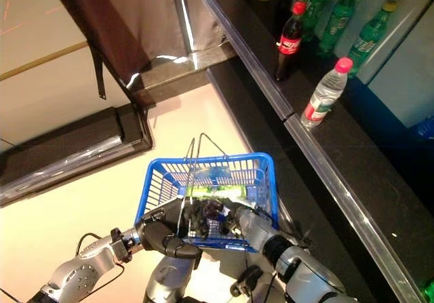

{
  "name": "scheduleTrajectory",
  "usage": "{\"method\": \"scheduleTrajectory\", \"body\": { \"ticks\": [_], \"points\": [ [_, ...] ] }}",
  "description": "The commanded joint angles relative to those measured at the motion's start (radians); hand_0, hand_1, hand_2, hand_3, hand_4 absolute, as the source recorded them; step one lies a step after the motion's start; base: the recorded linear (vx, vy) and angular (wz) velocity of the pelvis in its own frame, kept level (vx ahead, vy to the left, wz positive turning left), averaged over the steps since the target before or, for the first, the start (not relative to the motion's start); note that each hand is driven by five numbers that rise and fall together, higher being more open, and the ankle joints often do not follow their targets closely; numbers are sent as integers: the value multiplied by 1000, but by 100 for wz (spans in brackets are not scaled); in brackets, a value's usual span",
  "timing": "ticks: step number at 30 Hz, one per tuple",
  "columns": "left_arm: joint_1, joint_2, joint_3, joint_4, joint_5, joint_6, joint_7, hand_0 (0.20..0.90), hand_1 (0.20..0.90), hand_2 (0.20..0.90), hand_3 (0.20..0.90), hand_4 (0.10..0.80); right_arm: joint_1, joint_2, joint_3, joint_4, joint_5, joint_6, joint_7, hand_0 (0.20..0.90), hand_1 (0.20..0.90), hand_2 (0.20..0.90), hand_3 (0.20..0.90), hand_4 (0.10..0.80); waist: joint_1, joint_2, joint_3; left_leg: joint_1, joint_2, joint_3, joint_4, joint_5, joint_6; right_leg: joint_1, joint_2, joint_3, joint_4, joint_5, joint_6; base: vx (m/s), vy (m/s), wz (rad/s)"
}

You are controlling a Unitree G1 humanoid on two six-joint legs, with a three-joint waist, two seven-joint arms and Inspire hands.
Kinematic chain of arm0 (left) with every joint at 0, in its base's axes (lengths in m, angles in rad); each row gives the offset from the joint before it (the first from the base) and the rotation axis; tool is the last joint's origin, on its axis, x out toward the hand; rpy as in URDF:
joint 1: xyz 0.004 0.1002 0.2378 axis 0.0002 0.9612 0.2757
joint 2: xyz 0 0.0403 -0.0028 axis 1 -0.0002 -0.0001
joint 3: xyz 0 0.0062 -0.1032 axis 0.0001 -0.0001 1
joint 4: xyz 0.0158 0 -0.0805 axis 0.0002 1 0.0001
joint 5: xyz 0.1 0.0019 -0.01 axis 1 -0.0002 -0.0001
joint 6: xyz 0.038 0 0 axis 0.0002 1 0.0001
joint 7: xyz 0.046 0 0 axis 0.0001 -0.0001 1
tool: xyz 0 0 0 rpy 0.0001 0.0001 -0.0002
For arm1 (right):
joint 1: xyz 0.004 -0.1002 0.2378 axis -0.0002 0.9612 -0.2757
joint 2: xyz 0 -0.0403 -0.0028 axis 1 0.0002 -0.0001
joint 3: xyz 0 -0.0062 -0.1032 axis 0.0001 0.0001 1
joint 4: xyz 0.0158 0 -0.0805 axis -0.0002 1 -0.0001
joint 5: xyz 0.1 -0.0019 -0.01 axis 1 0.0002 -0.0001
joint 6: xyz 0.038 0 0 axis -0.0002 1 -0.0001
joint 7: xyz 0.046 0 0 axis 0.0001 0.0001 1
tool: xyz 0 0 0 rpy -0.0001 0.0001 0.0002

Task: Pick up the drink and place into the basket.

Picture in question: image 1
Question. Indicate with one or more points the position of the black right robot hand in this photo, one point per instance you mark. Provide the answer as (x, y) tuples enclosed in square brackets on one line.
[(251, 225)]

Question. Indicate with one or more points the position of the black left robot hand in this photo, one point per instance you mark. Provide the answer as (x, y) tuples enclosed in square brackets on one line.
[(162, 225)]

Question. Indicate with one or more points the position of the blue plastic shopping basket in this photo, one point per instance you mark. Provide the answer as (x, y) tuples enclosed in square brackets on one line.
[(259, 157)]

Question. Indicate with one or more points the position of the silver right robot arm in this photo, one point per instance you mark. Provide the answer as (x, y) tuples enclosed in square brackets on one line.
[(305, 276)]

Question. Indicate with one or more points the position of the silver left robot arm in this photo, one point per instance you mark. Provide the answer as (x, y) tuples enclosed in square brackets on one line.
[(78, 272)]

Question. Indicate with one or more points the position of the green bottle in basket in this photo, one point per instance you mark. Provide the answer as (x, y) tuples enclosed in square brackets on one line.
[(220, 191)]

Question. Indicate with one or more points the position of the silver left robot leg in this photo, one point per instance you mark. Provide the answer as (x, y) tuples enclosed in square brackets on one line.
[(169, 279)]

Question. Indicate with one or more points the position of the black shelf base deck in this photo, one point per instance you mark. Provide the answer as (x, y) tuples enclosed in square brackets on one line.
[(244, 113), (322, 232)]

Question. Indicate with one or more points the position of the black shelf board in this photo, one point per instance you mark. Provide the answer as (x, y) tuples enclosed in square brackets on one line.
[(257, 28), (356, 167)]

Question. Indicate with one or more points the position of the black low display stand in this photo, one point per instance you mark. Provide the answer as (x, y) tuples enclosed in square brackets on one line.
[(68, 147)]

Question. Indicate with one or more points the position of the clear water bottle red cap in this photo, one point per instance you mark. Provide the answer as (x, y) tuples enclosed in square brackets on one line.
[(323, 94)]

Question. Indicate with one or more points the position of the dark glossy floor plinth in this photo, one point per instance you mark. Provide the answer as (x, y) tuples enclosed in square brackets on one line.
[(176, 72)]

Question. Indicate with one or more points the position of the black left wrist camera bracket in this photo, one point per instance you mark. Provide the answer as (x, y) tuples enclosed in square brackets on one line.
[(120, 247)]

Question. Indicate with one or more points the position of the silver metal post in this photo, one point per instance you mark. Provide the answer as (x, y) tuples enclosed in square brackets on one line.
[(183, 11)]

